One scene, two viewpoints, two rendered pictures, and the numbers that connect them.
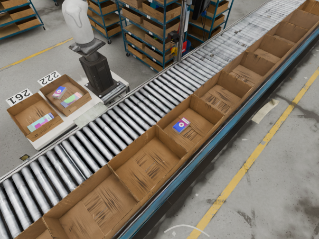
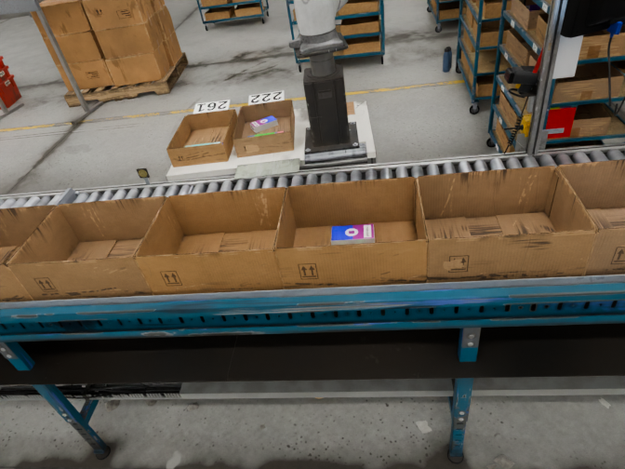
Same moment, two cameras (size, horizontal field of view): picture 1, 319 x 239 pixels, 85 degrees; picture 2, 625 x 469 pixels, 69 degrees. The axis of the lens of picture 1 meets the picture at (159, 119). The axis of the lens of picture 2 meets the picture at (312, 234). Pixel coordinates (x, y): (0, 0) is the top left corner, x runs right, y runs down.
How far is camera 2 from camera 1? 101 cm
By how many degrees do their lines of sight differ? 40
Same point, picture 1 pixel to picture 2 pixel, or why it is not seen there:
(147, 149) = (258, 237)
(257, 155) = not seen: outside the picture
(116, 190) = not seen: hidden behind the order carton
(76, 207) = (104, 243)
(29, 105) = (216, 125)
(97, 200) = (128, 253)
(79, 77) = not seen: hidden behind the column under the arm
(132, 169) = (206, 247)
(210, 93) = (498, 221)
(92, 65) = (309, 81)
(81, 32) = (305, 12)
